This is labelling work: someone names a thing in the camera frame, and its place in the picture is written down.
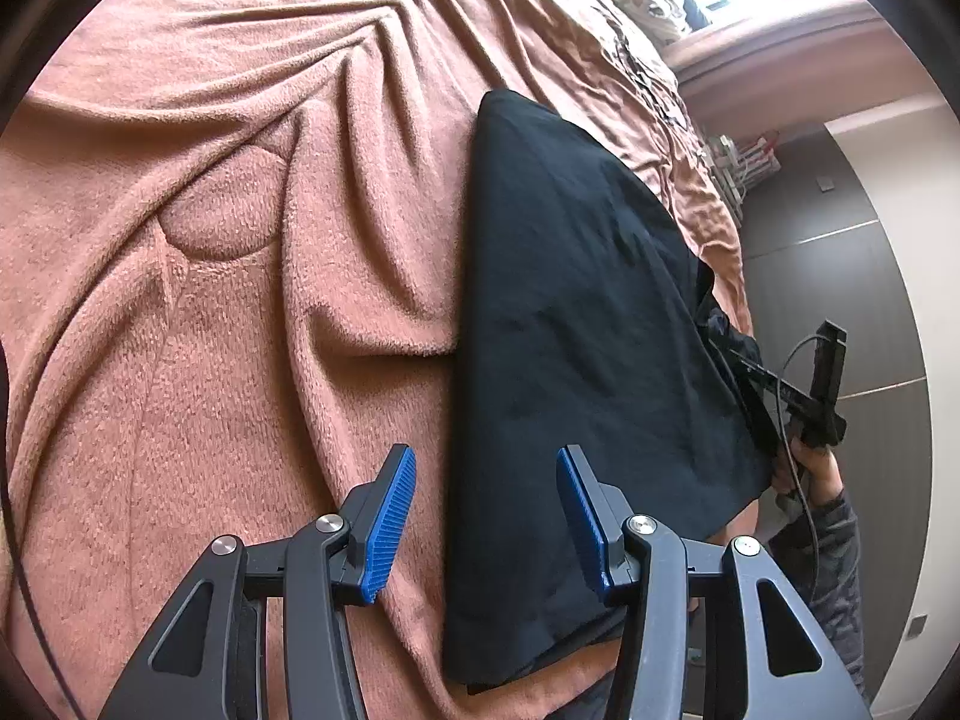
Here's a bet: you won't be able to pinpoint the wooden window sill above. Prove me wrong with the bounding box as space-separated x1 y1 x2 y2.
664 0 908 128

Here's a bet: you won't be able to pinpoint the grey wardrobe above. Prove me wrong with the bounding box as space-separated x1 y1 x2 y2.
739 116 935 698

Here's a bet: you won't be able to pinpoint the black pants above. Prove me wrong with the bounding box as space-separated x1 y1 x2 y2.
442 88 773 697

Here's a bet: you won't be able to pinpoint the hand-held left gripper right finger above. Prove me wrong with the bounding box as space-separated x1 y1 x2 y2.
555 445 875 720

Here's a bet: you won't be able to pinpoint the person's right hand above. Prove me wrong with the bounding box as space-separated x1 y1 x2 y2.
771 439 837 515

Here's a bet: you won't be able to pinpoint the brown blanket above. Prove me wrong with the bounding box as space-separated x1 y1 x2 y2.
0 0 747 720

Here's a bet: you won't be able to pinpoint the thin dark cable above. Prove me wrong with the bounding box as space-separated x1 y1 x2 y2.
0 345 83 720

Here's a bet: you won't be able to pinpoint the row of books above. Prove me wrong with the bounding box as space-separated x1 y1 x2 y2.
709 131 781 203

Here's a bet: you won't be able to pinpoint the light grey cable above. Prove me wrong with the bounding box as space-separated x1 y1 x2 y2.
776 334 826 601

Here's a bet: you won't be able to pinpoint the black cable with white clips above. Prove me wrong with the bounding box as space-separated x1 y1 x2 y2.
600 15 725 173

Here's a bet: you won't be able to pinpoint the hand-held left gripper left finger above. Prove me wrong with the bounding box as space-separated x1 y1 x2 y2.
97 445 419 720

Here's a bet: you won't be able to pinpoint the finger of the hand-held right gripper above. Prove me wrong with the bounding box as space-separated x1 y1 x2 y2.
731 351 786 406

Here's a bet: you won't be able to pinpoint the person's right forearm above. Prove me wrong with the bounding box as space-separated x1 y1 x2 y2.
769 491 875 698

